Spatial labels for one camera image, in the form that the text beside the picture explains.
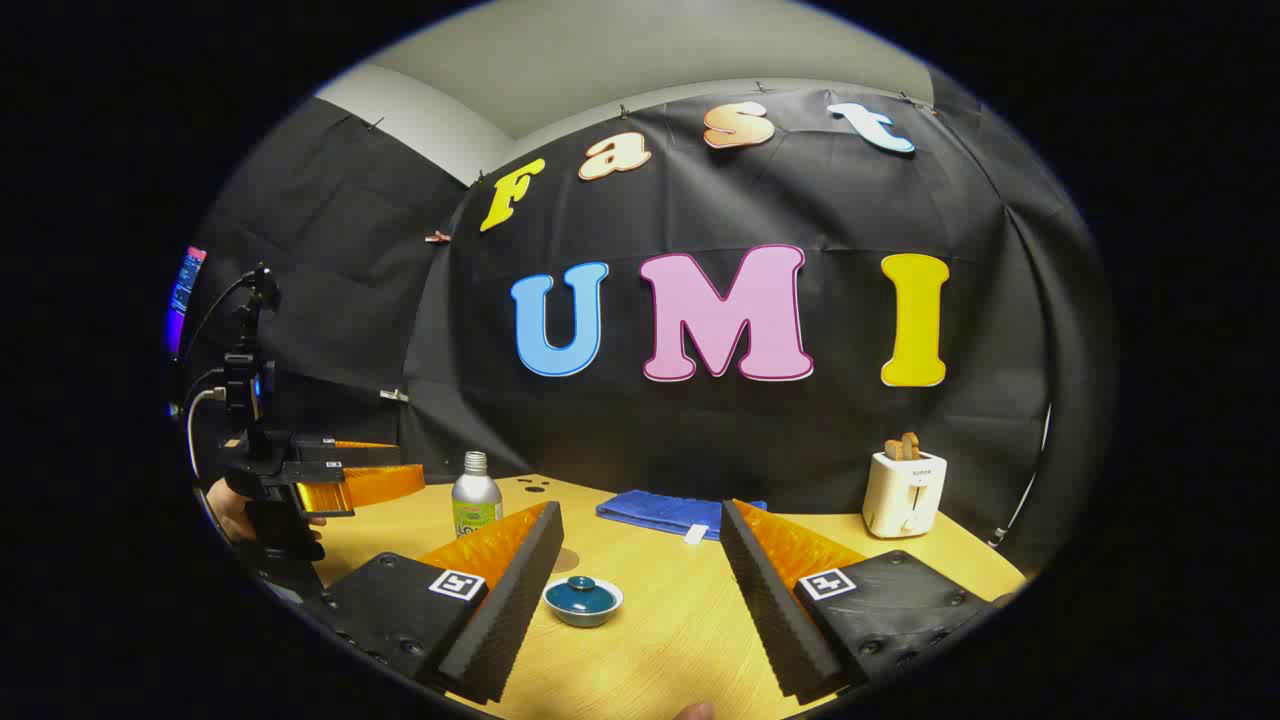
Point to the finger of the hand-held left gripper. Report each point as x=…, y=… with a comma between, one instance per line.
x=340, y=447
x=380, y=485

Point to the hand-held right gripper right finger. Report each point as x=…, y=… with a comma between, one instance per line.
x=770, y=610

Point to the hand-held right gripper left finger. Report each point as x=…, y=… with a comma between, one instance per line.
x=510, y=610

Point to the silver green-label water bottle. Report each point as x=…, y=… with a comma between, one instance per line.
x=475, y=495

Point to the white clip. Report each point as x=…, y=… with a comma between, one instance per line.
x=393, y=395

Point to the blue towel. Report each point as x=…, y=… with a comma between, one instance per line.
x=650, y=508

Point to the white toaster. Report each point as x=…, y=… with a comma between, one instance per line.
x=900, y=500

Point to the black backdrop cloth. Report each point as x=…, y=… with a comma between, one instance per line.
x=800, y=430

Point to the glowing screen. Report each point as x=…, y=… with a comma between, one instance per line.
x=185, y=300

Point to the toast slice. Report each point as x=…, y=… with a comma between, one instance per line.
x=893, y=450
x=911, y=446

